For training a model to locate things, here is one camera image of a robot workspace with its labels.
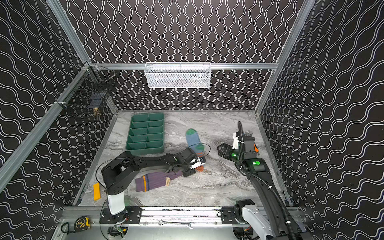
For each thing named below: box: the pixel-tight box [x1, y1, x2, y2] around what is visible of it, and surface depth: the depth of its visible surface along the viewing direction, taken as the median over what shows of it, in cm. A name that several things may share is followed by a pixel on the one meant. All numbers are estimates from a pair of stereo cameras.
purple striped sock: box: [135, 170, 183, 192], surface depth 86 cm
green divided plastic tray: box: [126, 112, 165, 156], surface depth 105 cm
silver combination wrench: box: [158, 219, 195, 230], surface depth 74 cm
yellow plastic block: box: [93, 182, 102, 201], surface depth 83 cm
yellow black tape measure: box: [74, 216, 91, 233], surface depth 71 cm
